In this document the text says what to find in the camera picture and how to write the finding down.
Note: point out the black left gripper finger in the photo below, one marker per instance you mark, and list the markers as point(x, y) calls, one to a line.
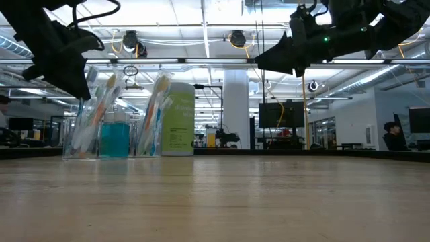
point(67, 79)

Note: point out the black device on workbench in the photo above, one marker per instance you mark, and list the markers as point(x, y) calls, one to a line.
point(227, 137)

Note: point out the black computer monitor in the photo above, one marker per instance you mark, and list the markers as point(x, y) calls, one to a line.
point(420, 119)
point(280, 114)
point(20, 123)

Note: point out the clear acrylic organizer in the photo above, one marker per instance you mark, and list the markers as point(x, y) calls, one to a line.
point(100, 148)

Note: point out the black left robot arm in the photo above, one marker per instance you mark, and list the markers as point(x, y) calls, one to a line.
point(23, 20)

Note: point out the yellow container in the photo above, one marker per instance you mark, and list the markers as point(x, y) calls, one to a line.
point(211, 139)

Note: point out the black aluminium table frame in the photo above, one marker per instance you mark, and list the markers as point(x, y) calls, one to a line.
point(302, 153)

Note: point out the person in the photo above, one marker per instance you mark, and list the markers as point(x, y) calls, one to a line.
point(393, 138)

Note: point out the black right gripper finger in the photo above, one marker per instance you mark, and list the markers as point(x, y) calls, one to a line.
point(282, 57)

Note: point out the green disinfecting wipes canister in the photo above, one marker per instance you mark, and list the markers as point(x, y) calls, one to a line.
point(179, 124)

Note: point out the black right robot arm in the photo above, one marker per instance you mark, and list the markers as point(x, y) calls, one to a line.
point(396, 23)

